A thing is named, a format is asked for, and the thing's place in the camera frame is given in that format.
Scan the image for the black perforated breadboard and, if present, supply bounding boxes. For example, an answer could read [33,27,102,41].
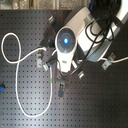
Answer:
[0,10,128,128]

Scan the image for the blue object at edge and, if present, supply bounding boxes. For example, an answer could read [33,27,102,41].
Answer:
[0,83,5,94]

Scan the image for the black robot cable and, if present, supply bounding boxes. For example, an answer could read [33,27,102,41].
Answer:
[49,0,128,78]

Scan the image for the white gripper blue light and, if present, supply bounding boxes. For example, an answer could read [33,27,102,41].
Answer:
[41,28,77,72]

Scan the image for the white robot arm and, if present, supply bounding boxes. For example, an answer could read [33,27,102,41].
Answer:
[43,0,128,76]

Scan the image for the metal cable clip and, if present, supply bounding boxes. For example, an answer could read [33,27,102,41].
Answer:
[102,52,116,70]
[36,50,43,68]
[48,16,55,24]
[58,81,65,98]
[78,70,84,79]

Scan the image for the white cable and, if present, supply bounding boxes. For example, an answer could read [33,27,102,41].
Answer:
[1,32,128,118]

